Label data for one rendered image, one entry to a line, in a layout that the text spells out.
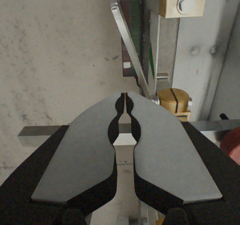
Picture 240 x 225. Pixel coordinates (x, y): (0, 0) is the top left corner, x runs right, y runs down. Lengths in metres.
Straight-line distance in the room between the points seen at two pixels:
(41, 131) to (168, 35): 0.33
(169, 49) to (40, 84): 1.08
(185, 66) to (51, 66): 0.94
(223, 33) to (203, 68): 0.10
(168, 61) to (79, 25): 0.79
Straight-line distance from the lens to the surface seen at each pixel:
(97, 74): 1.20
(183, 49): 0.52
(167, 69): 0.44
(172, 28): 0.41
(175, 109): 0.28
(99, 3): 1.10
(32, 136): 0.37
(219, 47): 0.55
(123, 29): 0.17
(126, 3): 0.39
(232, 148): 0.33
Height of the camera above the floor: 1.10
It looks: 57 degrees down
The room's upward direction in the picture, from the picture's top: 178 degrees counter-clockwise
